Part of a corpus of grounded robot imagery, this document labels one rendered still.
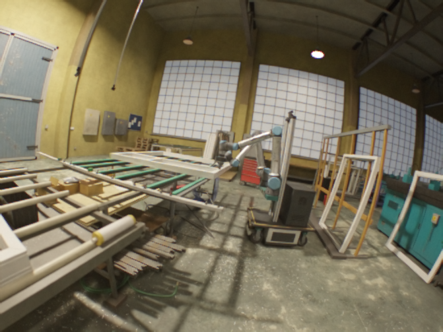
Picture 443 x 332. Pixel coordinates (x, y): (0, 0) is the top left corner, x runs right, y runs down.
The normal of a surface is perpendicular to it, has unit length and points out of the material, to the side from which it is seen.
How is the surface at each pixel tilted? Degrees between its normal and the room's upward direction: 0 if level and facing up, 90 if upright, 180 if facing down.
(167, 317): 0
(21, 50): 90
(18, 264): 90
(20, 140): 90
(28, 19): 90
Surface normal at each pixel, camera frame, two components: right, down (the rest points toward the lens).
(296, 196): -0.04, 0.11
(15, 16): 0.97, 0.17
